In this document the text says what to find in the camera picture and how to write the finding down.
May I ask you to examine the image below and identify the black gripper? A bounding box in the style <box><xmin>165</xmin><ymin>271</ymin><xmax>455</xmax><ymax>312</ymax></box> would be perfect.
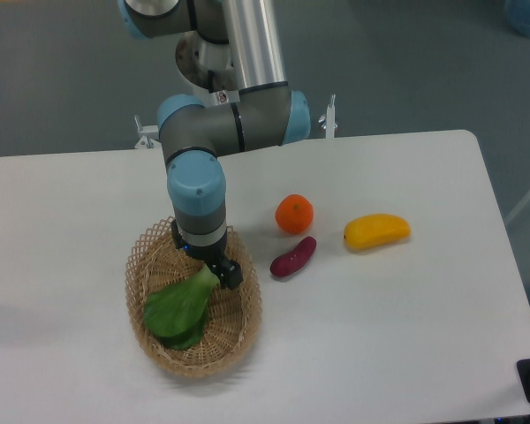
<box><xmin>170</xmin><ymin>219</ymin><xmax>244</xmax><ymax>291</ymax></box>

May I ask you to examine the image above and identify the green bok choy vegetable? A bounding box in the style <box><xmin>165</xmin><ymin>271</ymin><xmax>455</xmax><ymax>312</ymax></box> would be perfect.
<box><xmin>143</xmin><ymin>265</ymin><xmax>219</xmax><ymax>351</ymax></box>

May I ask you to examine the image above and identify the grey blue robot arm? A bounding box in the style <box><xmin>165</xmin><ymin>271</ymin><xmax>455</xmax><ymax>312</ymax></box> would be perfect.
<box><xmin>118</xmin><ymin>1</ymin><xmax>311</xmax><ymax>289</ymax></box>

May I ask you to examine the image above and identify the woven wicker basket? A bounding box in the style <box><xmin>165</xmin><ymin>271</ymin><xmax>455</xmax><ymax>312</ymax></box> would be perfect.
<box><xmin>125</xmin><ymin>218</ymin><xmax>261</xmax><ymax>377</ymax></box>

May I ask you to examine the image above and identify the purple sweet potato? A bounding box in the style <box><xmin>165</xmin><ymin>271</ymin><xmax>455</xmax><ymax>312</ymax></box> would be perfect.
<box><xmin>269</xmin><ymin>236</ymin><xmax>317</xmax><ymax>278</ymax></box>

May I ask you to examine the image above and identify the orange tangerine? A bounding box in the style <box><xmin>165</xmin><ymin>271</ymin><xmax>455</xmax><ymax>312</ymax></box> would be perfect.
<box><xmin>275</xmin><ymin>193</ymin><xmax>314</xmax><ymax>235</ymax></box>

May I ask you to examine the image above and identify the yellow mango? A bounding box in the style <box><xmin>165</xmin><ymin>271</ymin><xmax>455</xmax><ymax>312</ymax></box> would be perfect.
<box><xmin>344</xmin><ymin>213</ymin><xmax>411</xmax><ymax>250</ymax></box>

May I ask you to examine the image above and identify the blue plastic bag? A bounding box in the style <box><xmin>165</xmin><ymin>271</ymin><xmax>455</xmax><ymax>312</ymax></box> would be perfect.
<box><xmin>503</xmin><ymin>0</ymin><xmax>530</xmax><ymax>38</ymax></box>

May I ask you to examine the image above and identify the white bracket with bolt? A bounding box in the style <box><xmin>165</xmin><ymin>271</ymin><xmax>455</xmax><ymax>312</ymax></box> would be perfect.
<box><xmin>318</xmin><ymin>94</ymin><xmax>338</xmax><ymax>139</ymax></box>

